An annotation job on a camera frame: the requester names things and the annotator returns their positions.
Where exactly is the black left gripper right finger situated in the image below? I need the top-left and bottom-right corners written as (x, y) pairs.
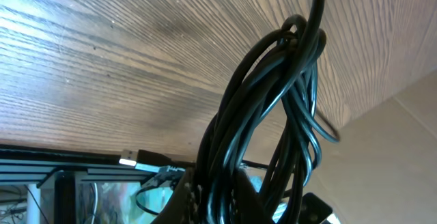
top-left (235, 169), bottom-right (335, 224)

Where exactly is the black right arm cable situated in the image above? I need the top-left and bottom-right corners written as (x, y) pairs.
top-left (135, 165), bottom-right (187, 216)

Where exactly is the black USB cable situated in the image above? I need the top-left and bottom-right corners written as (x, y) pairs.
top-left (117, 0), bottom-right (342, 224)

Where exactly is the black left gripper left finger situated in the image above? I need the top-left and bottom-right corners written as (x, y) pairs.
top-left (152, 168), bottom-right (203, 224)

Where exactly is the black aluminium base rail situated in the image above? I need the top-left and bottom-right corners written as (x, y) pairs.
top-left (0, 143), bottom-right (192, 224)

